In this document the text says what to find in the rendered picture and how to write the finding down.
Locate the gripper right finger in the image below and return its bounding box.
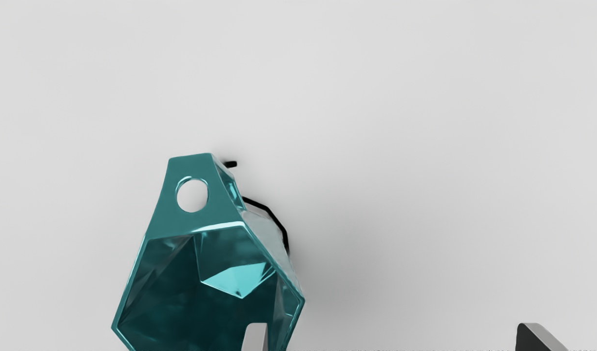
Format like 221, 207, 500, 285
515, 322, 569, 351

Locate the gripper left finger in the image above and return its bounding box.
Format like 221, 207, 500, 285
242, 323, 269, 351

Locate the teal faceted mug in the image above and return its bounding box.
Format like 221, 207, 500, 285
111, 153, 306, 351

